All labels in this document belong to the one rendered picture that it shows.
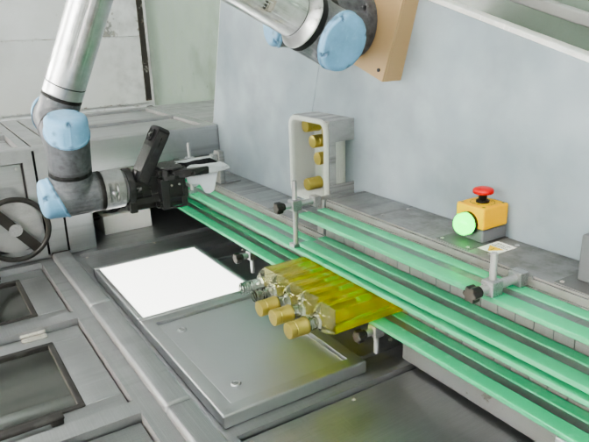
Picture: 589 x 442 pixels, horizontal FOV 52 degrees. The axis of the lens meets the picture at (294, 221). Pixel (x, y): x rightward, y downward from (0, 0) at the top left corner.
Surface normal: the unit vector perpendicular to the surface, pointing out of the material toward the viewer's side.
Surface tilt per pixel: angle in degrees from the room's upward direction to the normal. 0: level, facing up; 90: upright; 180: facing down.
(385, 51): 5
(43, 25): 90
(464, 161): 0
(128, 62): 90
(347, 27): 93
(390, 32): 5
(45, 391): 90
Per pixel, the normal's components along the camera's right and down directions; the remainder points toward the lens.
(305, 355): -0.04, -0.95
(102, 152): 0.54, 0.25
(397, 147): -0.84, 0.19
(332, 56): 0.58, 0.48
